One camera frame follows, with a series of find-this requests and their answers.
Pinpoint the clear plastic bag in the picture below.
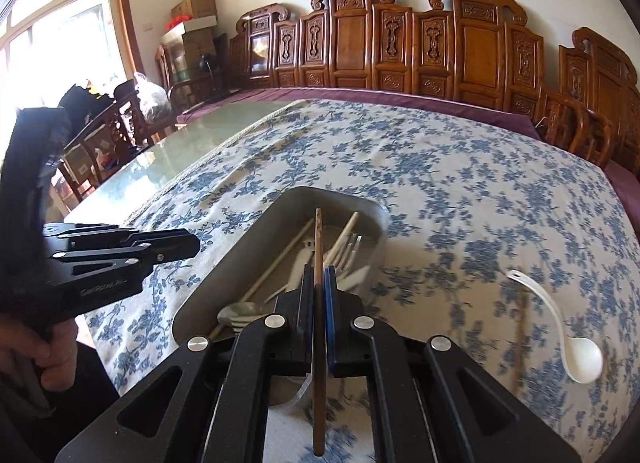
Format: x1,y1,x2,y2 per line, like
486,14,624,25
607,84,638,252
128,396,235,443
133,71,174,124

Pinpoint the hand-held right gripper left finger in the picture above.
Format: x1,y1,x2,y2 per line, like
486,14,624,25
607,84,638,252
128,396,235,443
54,270,317,463

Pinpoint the white ceramic spoon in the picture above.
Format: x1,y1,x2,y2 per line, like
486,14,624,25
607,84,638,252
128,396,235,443
506,269,605,385

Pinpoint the stack of cardboard boxes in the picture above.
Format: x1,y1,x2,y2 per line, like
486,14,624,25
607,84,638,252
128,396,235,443
159,34,202,88

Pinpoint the window with wooden frame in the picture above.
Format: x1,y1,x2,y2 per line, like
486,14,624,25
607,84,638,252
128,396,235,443
0,0,143,108

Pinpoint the white chopstick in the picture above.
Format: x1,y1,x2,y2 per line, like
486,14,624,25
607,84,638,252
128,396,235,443
262,212,361,305

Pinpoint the wooden armchair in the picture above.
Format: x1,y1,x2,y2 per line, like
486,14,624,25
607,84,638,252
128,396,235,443
537,89,593,154
580,110,617,168

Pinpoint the black cloth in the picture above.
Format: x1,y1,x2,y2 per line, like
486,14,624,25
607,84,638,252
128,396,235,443
57,84,117,120

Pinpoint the purple tablecloth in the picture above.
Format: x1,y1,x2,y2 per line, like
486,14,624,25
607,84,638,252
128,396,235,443
177,87,640,224

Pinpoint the wooden dining chair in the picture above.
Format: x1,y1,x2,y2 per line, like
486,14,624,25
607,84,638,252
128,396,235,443
112,79,176,144
55,105,138,204

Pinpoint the person's left hand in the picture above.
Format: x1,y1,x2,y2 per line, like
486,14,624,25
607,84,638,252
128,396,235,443
0,314,80,396

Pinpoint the blue floral tablecloth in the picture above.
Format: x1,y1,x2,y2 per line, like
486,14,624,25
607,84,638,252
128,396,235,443
85,99,640,463

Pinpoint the carved wooden bench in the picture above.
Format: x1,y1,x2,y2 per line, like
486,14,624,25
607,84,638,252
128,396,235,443
557,27,640,164
414,0,548,108
229,3,303,90
299,0,418,94

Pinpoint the white flat box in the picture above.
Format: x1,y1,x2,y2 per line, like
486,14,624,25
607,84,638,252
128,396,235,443
160,16,219,37

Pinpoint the black desk lamp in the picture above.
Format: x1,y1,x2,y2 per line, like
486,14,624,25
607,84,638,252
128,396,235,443
197,54,223,94

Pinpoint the grey metal tray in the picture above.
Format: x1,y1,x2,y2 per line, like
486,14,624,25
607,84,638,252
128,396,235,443
172,186,388,409

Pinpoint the metal fork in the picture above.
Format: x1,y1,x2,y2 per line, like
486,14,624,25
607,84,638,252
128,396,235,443
325,233,363,274

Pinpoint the cardboard box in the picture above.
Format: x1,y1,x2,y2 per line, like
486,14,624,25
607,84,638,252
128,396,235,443
181,33,217,60
171,0,218,20

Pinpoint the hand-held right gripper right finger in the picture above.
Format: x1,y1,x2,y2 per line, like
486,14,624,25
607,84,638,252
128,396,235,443
322,265,583,463

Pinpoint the metal spoon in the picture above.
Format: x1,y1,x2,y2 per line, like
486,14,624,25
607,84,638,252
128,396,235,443
216,300,273,336

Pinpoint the person's dark clothing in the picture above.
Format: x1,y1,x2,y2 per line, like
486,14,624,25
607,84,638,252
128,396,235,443
0,343,123,463

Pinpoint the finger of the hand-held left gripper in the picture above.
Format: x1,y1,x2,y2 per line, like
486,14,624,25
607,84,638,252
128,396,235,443
42,224,151,250
50,234,201,325

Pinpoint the dark brown chopstick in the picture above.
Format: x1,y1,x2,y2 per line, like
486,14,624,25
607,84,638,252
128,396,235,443
312,208,328,457

